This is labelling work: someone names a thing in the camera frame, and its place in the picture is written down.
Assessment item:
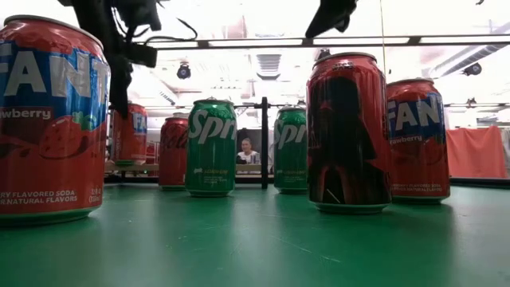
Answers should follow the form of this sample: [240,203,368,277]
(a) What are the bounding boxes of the green table mat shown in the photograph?
[0,181,510,287]

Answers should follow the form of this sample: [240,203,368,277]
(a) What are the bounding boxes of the black aluminium table frame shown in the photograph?
[103,173,510,189]

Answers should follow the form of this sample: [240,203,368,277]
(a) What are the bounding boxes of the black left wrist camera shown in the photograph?
[126,41,159,69]

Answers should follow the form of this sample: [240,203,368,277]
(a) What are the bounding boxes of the person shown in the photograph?
[234,137,263,166]

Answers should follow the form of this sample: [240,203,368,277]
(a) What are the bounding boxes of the red Fanta strawberry can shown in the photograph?
[0,14,112,229]
[110,102,149,167]
[385,77,452,206]

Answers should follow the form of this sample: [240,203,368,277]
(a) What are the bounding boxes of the ceiling air vent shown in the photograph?
[257,53,282,81]

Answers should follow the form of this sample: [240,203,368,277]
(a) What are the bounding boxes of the red Coca-Cola can black script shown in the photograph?
[158,115,190,191]

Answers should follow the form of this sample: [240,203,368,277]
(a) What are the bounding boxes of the black shelf end post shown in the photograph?
[254,96,273,190]

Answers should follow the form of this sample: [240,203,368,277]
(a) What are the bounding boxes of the green Sprite can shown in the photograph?
[273,104,309,195]
[184,97,238,199]

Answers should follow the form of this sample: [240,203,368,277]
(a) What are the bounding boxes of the red Star Wars Coca-Cola can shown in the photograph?
[305,51,393,215]

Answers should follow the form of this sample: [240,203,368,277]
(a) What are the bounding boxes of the orange cloth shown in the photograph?
[445,125,510,179]

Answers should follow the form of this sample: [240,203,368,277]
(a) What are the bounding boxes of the overhead rig crossbar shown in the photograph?
[101,33,510,51]

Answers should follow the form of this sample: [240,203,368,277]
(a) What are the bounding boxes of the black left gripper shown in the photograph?
[71,0,163,120]

